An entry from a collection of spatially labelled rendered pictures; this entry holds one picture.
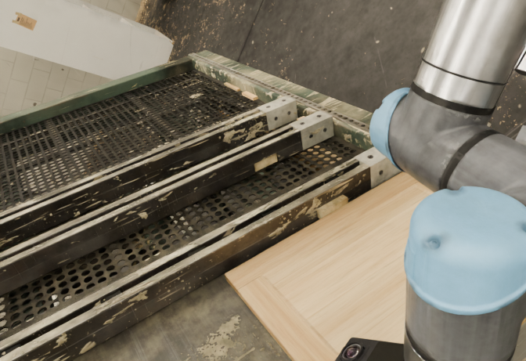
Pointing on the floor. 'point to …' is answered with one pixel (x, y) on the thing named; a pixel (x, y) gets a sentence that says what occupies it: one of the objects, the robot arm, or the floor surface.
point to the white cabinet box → (75, 31)
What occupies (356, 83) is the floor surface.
